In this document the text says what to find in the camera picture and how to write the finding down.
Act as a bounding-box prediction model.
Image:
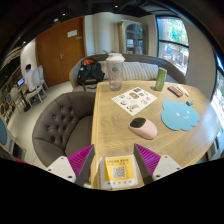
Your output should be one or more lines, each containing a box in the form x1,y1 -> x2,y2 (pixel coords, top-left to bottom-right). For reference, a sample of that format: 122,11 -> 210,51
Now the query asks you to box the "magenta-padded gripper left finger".
45,143 -> 96,188

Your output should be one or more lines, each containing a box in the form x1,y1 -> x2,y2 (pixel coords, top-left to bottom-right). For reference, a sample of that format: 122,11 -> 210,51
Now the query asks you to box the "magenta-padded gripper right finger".
133,143 -> 184,184

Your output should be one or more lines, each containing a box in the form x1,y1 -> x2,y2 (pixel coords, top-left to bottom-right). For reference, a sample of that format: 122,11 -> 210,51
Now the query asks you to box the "pink computer mouse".
128,116 -> 158,140

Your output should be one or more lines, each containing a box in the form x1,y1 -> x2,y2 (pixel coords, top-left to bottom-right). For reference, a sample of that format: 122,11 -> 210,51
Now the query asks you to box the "blue cloud-shaped mouse pad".
161,99 -> 200,132

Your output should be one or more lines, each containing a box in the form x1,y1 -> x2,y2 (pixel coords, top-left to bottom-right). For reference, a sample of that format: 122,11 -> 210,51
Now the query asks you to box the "grey tufted armchair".
31,91 -> 97,168

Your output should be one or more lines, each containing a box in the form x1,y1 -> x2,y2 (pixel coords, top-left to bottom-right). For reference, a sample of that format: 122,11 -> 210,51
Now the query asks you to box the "yellow and white code sign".
99,154 -> 139,191

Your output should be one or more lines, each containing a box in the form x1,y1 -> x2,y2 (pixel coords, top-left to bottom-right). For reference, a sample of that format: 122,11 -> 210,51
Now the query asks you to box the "white sticker sheet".
111,86 -> 158,117

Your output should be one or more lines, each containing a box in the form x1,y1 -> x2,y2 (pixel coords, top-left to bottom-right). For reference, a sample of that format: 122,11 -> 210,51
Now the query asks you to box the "black flat box, red print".
167,85 -> 184,98

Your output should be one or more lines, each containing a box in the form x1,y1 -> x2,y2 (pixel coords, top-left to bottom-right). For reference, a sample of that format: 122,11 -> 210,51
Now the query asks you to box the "white tube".
175,83 -> 190,98

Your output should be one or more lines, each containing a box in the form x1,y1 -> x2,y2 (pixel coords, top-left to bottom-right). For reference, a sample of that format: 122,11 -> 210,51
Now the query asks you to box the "white dining chair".
24,68 -> 48,107

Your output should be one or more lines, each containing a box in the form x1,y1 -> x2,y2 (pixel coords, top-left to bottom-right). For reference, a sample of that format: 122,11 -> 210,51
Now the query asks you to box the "black-framed window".
156,16 -> 190,76
209,66 -> 224,134

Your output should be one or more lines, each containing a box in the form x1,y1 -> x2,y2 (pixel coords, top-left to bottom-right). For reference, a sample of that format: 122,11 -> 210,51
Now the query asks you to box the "green drink can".
154,66 -> 168,92

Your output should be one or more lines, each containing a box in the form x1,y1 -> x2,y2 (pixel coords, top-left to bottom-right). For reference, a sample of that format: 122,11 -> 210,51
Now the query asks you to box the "person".
23,63 -> 38,93

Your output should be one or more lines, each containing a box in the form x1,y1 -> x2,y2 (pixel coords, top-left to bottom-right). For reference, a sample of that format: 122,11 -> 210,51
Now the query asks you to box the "striped cushion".
122,61 -> 145,82
140,63 -> 159,81
99,60 -> 110,81

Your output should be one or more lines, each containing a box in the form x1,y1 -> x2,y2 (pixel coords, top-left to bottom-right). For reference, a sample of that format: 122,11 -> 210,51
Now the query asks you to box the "black backpack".
76,58 -> 106,92

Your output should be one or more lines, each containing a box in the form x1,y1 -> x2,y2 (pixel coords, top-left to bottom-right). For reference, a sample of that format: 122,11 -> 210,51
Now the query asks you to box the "grey curved sofa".
68,53 -> 187,93

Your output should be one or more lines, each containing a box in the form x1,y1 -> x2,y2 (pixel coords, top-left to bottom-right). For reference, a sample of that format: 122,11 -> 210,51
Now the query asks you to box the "clear shaker bottle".
105,52 -> 126,92

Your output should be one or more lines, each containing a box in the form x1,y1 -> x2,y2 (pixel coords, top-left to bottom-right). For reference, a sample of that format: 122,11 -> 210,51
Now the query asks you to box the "brown wooden door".
35,16 -> 87,88

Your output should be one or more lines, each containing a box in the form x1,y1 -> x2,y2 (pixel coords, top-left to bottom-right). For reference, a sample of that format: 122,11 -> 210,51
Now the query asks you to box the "glass-door cabinet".
117,19 -> 149,56

